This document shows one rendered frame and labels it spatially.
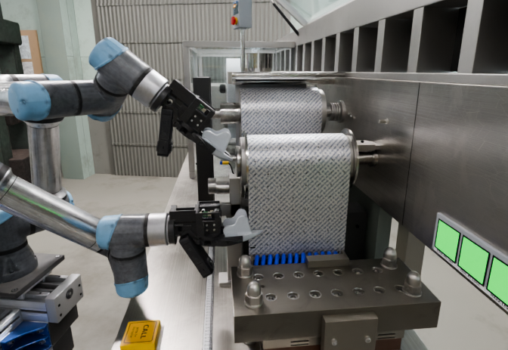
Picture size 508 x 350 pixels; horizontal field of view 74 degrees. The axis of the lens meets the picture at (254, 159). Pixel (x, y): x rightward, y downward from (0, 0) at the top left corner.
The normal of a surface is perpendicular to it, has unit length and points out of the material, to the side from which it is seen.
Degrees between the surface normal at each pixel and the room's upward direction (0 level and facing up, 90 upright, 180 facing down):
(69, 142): 90
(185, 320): 0
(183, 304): 0
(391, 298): 0
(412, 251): 90
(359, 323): 90
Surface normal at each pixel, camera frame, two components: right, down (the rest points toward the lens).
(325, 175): 0.10, 0.26
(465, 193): -0.99, 0.03
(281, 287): 0.00, -0.97
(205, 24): -0.12, 0.25
